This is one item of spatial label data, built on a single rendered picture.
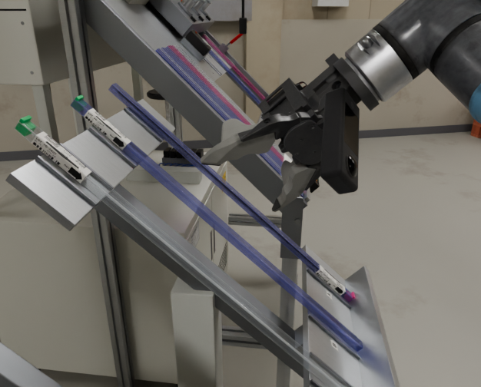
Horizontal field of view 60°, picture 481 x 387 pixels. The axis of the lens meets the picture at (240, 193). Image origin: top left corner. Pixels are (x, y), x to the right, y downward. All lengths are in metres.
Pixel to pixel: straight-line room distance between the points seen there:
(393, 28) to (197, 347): 0.48
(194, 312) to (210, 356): 0.08
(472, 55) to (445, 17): 0.05
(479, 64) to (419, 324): 1.55
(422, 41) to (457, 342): 1.52
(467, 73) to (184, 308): 0.44
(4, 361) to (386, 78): 0.44
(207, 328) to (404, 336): 1.31
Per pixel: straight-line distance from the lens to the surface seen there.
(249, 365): 1.63
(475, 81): 0.47
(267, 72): 3.80
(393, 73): 0.50
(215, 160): 0.49
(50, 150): 0.45
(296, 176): 0.55
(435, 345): 1.85
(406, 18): 0.51
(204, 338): 0.63
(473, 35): 0.48
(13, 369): 0.36
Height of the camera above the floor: 1.16
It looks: 23 degrees down
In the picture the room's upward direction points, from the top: straight up
